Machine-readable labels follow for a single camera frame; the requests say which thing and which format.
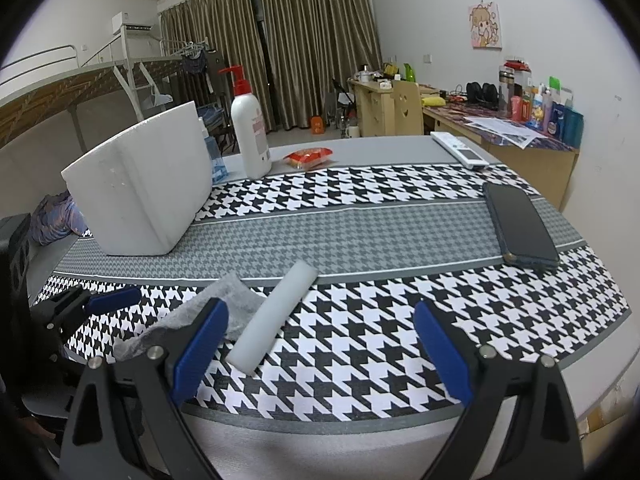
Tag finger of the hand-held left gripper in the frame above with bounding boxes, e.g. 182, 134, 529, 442
32, 285, 143, 332

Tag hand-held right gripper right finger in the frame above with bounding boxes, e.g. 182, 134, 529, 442
414, 299, 586, 480

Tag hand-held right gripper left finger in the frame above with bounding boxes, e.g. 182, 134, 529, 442
59, 297, 231, 480

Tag grey felt cloth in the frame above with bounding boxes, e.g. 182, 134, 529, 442
114, 274, 268, 363

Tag white foam cylinder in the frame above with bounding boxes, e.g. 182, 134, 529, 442
225, 260, 320, 376

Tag white foam box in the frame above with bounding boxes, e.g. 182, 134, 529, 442
61, 101, 213, 257

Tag person's left forearm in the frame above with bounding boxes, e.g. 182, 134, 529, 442
0, 375, 58, 461

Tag blue plaid blanket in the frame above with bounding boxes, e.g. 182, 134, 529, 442
27, 192, 88, 247

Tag black smartphone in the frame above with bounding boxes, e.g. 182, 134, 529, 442
482, 181, 561, 270

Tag houndstooth tablecloth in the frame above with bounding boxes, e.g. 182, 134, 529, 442
32, 135, 632, 433

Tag blue spray bottle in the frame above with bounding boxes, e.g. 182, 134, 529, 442
197, 116, 230, 184

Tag white metal bunk bed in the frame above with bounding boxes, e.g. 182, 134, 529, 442
0, 45, 211, 161

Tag white remote control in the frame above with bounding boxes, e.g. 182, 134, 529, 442
431, 131, 490, 170

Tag desk with patterned cover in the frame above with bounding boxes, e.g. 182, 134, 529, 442
422, 95, 581, 211

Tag white hanging bag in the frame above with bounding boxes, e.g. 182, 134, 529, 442
141, 85, 171, 111

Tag white bed ladder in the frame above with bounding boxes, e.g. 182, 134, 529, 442
114, 60, 166, 121

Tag white lotion pump bottle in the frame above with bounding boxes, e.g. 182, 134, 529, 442
219, 66, 273, 179

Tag red snack packet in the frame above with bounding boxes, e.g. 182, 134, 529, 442
283, 147, 334, 170

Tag white papers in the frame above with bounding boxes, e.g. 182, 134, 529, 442
462, 116, 546, 150

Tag hanging dark clothes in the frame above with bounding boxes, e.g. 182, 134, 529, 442
181, 50, 221, 96

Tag black headphones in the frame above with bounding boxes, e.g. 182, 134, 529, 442
466, 81, 499, 110

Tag group of toiletry bottles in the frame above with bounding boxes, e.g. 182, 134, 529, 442
497, 57, 585, 143

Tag white air conditioner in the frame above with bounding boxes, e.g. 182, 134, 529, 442
111, 11, 161, 37

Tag brown curtain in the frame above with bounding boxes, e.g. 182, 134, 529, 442
260, 0, 385, 131
160, 0, 273, 131

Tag cartoon wall poster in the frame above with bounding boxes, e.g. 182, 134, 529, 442
468, 2, 502, 50

